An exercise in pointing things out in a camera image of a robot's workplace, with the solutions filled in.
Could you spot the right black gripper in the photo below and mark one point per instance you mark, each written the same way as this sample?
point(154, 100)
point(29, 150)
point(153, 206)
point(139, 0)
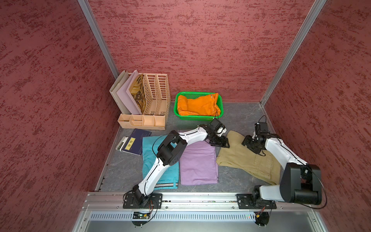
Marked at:
point(246, 141)

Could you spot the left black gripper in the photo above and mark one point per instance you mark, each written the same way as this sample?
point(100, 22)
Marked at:
point(222, 143)

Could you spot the khaki pants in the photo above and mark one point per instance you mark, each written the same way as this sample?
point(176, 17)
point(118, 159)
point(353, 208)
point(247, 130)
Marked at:
point(264, 166)

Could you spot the purple pants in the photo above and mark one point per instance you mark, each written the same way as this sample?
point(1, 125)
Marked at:
point(198, 165)

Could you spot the orange pants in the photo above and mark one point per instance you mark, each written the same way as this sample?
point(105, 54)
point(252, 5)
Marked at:
point(201, 106)

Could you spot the green plastic basket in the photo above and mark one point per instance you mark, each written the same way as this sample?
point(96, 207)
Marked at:
point(194, 95)

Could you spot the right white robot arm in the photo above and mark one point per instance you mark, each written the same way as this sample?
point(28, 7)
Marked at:
point(300, 182)

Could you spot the teal folded shorts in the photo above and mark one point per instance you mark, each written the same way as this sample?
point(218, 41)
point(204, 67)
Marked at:
point(166, 179)

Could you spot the beige plastic file organizer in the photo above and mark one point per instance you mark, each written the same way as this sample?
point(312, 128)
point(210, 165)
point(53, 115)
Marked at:
point(158, 101)

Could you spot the dark blue notebook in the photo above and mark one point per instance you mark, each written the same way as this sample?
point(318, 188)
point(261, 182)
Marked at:
point(133, 144)

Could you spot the brown patterned book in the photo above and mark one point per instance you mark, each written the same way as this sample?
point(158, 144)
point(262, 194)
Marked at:
point(137, 92)

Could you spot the lilac folder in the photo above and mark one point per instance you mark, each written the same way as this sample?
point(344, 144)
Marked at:
point(126, 97)

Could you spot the grey folder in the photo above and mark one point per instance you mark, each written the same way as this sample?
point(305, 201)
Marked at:
point(115, 91)

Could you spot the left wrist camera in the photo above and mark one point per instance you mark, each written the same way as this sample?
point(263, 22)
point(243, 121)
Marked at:
point(217, 127)

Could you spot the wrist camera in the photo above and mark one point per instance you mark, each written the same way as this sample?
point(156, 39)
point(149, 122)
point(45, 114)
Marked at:
point(261, 128)
point(217, 127)

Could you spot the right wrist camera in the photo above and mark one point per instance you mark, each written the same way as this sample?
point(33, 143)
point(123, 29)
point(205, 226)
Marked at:
point(261, 128)

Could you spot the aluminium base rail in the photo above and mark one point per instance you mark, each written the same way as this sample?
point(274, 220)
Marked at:
point(192, 212)

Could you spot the right aluminium corner post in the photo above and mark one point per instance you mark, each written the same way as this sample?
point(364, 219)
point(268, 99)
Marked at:
point(299, 38)

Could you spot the aluminium corner post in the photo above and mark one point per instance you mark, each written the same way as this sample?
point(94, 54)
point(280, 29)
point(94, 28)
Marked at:
point(299, 38)
point(88, 13)

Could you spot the left aluminium corner post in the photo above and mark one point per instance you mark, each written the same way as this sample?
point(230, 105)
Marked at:
point(88, 13)

